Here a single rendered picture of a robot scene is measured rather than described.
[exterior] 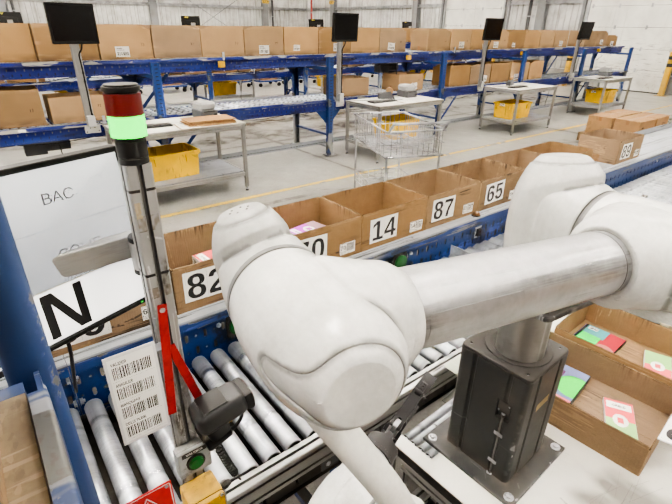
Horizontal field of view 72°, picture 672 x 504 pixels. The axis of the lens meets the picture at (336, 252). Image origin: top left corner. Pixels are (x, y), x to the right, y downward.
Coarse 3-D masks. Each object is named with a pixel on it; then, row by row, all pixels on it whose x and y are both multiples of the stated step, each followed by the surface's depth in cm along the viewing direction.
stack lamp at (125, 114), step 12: (108, 96) 63; (120, 96) 63; (132, 96) 64; (108, 108) 64; (120, 108) 63; (132, 108) 64; (108, 120) 65; (120, 120) 64; (132, 120) 65; (144, 120) 67; (120, 132) 65; (132, 132) 65; (144, 132) 67
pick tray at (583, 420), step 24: (552, 336) 150; (576, 360) 146; (600, 360) 140; (600, 384) 141; (624, 384) 137; (648, 384) 132; (552, 408) 126; (576, 408) 120; (600, 408) 132; (648, 408) 132; (576, 432) 122; (600, 432) 117; (648, 432) 124; (624, 456) 114; (648, 456) 111
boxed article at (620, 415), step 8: (608, 400) 133; (616, 400) 133; (608, 408) 130; (616, 408) 130; (624, 408) 130; (632, 408) 131; (608, 416) 128; (616, 416) 128; (624, 416) 128; (632, 416) 128; (616, 424) 125; (624, 424) 125; (632, 424) 125; (624, 432) 123; (632, 432) 123
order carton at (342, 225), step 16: (272, 208) 193; (288, 208) 198; (304, 208) 203; (320, 208) 208; (336, 208) 199; (288, 224) 201; (336, 224) 179; (352, 224) 184; (336, 240) 182; (352, 240) 188; (336, 256) 185
